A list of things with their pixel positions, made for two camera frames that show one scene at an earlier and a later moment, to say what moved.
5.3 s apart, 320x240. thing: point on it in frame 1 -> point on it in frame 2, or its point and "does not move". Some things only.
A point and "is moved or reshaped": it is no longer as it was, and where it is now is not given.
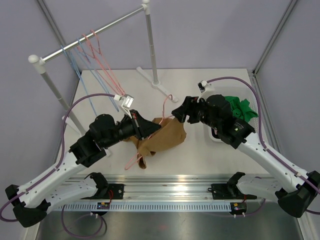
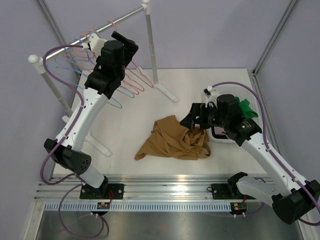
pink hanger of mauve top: [88, 51] -> [136, 92]
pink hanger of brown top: [165, 116] -> [151, 86]
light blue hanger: [79, 49] -> [109, 101]
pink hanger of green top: [98, 51] is moved or reshaped
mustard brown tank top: [172, 134] is moved or reshaped
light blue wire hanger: [79, 75] is moved or reshaped
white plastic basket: [241, 93] does not move
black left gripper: [143, 128] -> [129, 49]
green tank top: [241, 108] does not move
